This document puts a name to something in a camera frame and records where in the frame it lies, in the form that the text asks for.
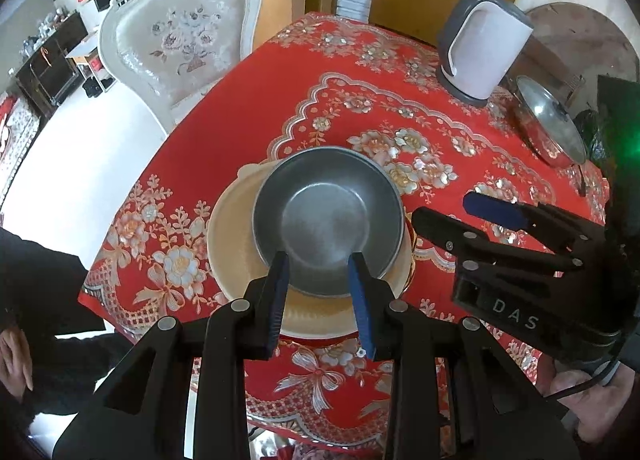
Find brown cardboard box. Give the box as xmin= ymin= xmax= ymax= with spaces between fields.
xmin=254 ymin=0 xmax=307 ymax=54

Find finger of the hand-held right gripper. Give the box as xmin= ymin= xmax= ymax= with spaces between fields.
xmin=462 ymin=191 xmax=607 ymax=255
xmin=411 ymin=206 xmax=583 ymax=273

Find steel pan with glass lid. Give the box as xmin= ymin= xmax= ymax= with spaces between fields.
xmin=512 ymin=74 xmax=591 ymax=198

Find round wooden tabletop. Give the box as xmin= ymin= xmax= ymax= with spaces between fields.
xmin=520 ymin=2 xmax=640 ymax=111

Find white electric kettle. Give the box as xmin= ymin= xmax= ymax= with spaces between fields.
xmin=436 ymin=0 xmax=533 ymax=108

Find ornate white chair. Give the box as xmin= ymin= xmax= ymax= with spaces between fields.
xmin=98 ymin=0 xmax=263 ymax=134

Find yellow bowl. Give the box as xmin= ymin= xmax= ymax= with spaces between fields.
xmin=206 ymin=162 xmax=413 ymax=339

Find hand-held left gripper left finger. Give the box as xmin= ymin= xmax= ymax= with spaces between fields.
xmin=52 ymin=251 xmax=292 ymax=460

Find brown wooden board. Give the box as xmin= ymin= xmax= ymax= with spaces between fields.
xmin=368 ymin=0 xmax=461 ymax=34

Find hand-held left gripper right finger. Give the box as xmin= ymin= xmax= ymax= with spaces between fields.
xmin=346 ymin=251 xmax=581 ymax=460

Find red white patterned cloth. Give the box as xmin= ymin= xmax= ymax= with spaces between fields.
xmin=0 ymin=94 xmax=42 ymax=201

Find black cable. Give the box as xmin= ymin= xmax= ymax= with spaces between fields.
xmin=544 ymin=360 xmax=626 ymax=401

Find pink metal bowl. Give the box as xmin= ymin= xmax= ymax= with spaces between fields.
xmin=251 ymin=146 xmax=405 ymax=297

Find person's right hand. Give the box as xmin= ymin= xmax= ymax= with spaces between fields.
xmin=551 ymin=365 xmax=640 ymax=446

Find white porcelain ornaments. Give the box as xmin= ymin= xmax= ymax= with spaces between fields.
xmin=22 ymin=10 xmax=69 ymax=56

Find black cabinet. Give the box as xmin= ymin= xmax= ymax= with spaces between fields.
xmin=12 ymin=12 xmax=89 ymax=114

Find red floral tablecloth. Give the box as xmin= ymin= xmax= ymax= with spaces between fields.
xmin=77 ymin=11 xmax=613 ymax=456

